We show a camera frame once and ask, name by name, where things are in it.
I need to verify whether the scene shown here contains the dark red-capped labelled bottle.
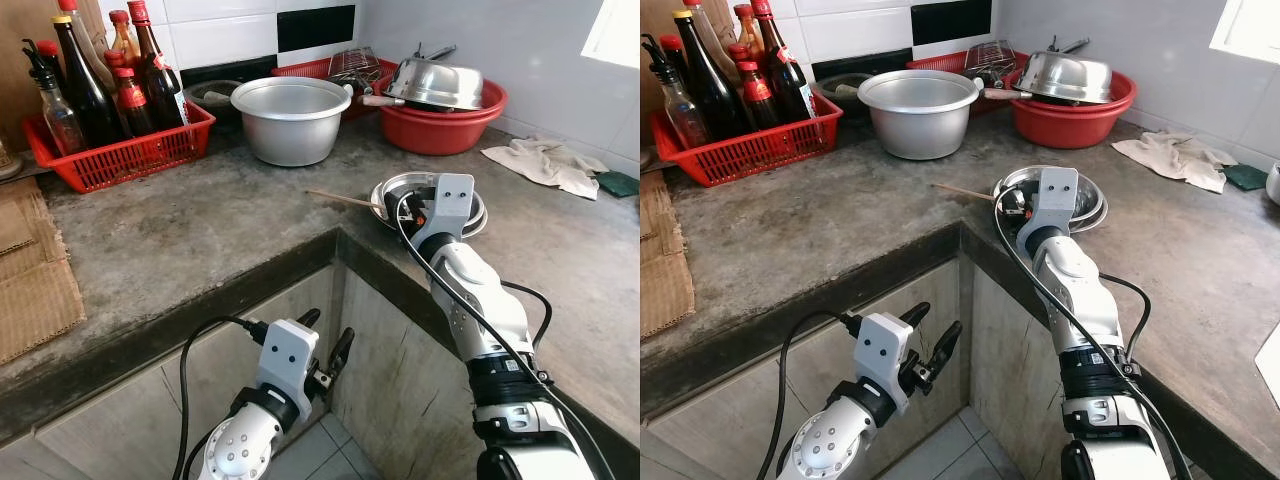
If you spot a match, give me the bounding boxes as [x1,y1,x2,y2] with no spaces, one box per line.
[127,0,189,131]
[752,0,816,126]

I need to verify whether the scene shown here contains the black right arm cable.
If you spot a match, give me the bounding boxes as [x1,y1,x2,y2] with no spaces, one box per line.
[393,190,616,480]
[993,185,1196,480]

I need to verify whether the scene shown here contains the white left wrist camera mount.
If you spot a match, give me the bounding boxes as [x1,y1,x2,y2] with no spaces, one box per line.
[856,312,919,416]
[257,320,321,421]

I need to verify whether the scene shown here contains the dark shallow pan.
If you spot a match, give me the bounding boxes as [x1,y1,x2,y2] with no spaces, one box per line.
[812,73,873,104]
[184,80,246,111]

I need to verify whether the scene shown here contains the flat red plastic basket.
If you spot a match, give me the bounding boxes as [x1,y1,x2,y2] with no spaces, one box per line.
[271,55,399,106]
[905,48,1026,101]

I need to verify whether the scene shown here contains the red plastic bottle basket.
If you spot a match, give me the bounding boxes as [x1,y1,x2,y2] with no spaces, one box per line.
[22,98,217,194]
[650,92,844,188]

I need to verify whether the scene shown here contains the tall dark yellow-capped bottle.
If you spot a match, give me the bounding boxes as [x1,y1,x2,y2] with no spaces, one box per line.
[673,10,746,141]
[51,14,123,149]

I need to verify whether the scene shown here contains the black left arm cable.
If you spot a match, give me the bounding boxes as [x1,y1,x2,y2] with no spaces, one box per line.
[177,316,269,480]
[757,310,866,480]

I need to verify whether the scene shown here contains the aluminium cooking pot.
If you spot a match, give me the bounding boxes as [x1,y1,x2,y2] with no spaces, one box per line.
[857,69,984,161]
[229,76,354,168]

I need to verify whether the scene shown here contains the wide steel plate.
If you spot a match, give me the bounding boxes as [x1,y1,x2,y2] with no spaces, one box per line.
[992,174,1110,233]
[370,180,490,239]

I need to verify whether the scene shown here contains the amber red-capped bottle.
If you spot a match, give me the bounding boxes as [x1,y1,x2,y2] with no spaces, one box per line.
[108,9,141,69]
[733,3,766,63]

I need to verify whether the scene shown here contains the brown wooden board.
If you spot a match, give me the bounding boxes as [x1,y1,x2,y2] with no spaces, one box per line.
[640,0,726,141]
[0,0,106,151]

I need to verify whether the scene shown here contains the green scouring pad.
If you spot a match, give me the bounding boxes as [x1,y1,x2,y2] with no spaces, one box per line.
[594,170,641,199]
[1222,163,1271,193]

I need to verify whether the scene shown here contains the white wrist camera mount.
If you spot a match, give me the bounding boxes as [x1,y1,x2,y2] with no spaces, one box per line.
[1030,167,1081,236]
[423,173,477,243]
[856,312,919,416]
[257,320,321,421]

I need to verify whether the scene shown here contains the white window frame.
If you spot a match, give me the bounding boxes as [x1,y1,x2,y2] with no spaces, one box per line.
[1208,0,1280,67]
[580,0,641,71]

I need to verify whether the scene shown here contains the wooden chopstick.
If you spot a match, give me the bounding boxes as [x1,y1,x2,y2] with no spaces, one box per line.
[932,183,1001,204]
[305,188,386,212]

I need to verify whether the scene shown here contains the upturned steel mixing bowl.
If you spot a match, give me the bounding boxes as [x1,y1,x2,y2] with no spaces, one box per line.
[1015,37,1116,105]
[384,44,488,112]

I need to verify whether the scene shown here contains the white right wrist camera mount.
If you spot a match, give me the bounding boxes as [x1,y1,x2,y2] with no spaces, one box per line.
[1030,167,1081,236]
[423,173,477,243]

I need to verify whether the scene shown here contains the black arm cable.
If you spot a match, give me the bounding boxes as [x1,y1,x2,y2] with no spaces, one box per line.
[757,310,866,480]
[177,316,269,480]
[393,190,616,480]
[993,185,1196,480]

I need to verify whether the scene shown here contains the brown woven mat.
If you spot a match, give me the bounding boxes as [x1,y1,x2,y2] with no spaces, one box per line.
[640,170,698,341]
[0,175,88,367]

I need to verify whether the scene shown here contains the small red-labelled sauce bottle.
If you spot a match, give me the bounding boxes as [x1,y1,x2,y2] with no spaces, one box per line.
[735,60,783,131]
[104,50,156,139]

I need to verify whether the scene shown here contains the wire mesh strainer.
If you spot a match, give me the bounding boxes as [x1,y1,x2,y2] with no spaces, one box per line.
[327,46,384,89]
[962,40,1019,83]

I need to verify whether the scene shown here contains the clear bottle with black pourer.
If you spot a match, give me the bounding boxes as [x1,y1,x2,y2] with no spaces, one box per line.
[21,39,87,157]
[642,33,713,151]

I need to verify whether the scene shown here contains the red plastic basin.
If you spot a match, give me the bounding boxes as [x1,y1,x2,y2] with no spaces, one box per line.
[1005,65,1138,150]
[374,72,509,157]

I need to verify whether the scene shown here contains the beige cloth rag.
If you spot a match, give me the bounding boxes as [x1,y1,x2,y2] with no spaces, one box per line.
[1110,130,1239,195]
[481,137,611,201]

